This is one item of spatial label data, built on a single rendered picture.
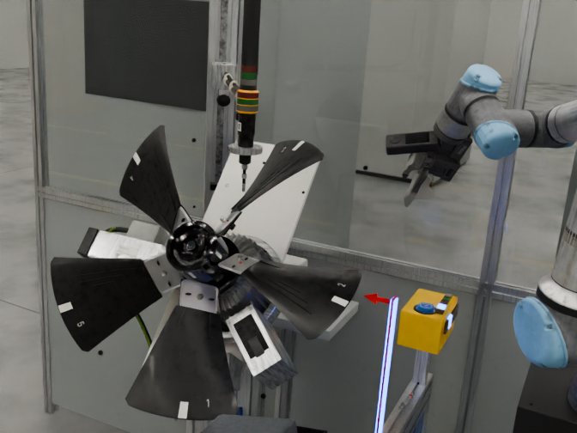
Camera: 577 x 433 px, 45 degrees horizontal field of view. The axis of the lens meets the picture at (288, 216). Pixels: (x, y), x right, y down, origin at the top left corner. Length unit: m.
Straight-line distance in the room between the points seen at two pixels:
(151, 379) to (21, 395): 1.97
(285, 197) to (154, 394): 0.64
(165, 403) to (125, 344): 1.36
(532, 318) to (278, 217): 0.80
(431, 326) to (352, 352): 0.71
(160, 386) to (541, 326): 0.74
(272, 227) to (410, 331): 0.44
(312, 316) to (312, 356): 0.99
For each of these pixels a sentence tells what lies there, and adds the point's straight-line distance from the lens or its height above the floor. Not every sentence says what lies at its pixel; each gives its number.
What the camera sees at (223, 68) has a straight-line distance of 1.99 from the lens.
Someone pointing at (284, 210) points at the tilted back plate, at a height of 1.22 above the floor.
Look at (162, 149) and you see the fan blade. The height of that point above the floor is 1.38.
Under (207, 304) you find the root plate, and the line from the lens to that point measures 1.52.
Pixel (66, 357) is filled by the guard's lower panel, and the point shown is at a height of 0.29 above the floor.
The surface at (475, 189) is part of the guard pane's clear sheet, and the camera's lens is 2.03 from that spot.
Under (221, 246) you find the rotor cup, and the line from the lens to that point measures 1.50.
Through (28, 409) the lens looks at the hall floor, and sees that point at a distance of 3.28.
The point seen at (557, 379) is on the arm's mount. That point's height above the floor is 1.08.
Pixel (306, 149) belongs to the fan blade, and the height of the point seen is 1.42.
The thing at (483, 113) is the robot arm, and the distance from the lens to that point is 1.40.
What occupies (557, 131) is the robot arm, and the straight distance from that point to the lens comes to 1.41.
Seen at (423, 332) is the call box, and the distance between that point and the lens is 1.64.
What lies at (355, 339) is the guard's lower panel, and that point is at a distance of 2.27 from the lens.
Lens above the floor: 1.72
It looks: 17 degrees down
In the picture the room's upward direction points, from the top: 4 degrees clockwise
